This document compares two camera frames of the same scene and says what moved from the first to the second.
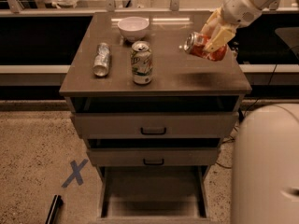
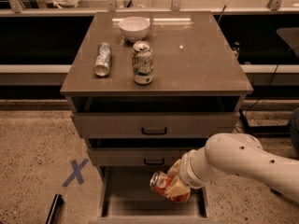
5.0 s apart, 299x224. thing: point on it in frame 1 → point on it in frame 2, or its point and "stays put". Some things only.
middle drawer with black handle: x=123 y=152 stays put
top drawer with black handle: x=155 y=117 stays put
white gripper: x=240 y=10 → x=187 y=172
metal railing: x=12 y=7 stays put
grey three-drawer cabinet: x=152 y=113 stays put
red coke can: x=194 y=44 → x=159 y=183
